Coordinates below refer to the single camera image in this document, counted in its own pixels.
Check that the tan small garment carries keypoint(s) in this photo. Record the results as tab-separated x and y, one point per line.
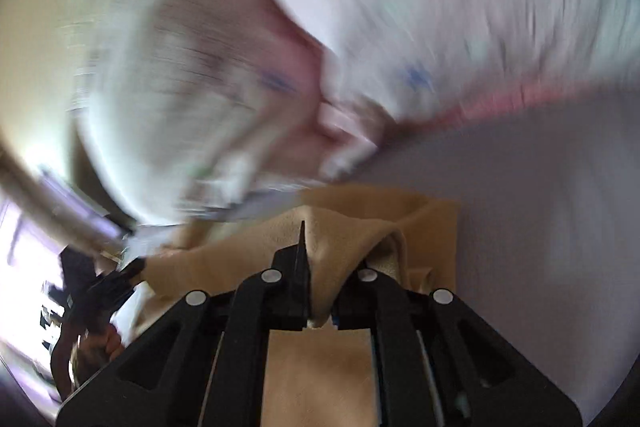
318	377

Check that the white tree-print pillow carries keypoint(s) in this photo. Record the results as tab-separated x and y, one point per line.
189	107

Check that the window with wooden frame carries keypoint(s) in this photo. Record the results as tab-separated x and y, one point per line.
30	319

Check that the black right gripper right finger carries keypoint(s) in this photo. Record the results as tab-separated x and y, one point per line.
438	363

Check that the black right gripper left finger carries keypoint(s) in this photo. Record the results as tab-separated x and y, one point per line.
202	363

